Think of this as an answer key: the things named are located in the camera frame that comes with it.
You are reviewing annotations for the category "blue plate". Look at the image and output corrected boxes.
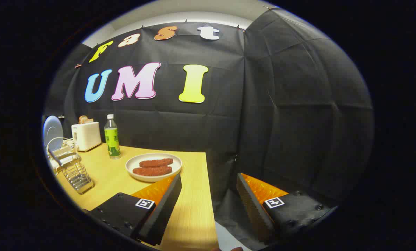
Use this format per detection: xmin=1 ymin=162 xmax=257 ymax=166
xmin=43 ymin=115 xmax=64 ymax=149

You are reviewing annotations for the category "green label drink bottle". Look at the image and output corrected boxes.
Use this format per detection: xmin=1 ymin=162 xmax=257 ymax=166
xmin=104 ymin=114 xmax=121 ymax=160

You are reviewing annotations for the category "brown meat patty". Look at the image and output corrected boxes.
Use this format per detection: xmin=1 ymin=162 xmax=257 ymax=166
xmin=139 ymin=158 xmax=174 ymax=168
xmin=133 ymin=166 xmax=173 ymax=176

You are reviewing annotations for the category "black backdrop cloth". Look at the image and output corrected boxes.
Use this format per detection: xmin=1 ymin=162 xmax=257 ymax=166
xmin=44 ymin=9 xmax=375 ymax=241

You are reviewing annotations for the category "metal wire basket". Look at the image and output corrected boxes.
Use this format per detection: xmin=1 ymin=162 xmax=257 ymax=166
xmin=62 ymin=162 xmax=95 ymax=195

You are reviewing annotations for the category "white toaster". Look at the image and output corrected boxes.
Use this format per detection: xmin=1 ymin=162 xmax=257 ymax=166
xmin=71 ymin=121 xmax=102 ymax=152

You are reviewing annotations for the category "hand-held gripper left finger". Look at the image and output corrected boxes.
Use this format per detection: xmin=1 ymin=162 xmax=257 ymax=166
xmin=84 ymin=174 xmax=182 ymax=246

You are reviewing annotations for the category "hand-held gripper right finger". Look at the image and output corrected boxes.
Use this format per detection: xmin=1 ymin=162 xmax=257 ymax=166
xmin=236 ymin=173 xmax=335 ymax=244

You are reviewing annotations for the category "white round dish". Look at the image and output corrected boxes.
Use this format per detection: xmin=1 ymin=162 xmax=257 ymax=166
xmin=125 ymin=153 xmax=183 ymax=183

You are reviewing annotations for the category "white wire dish rack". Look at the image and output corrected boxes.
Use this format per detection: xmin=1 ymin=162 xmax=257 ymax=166
xmin=46 ymin=137 xmax=83 ymax=175

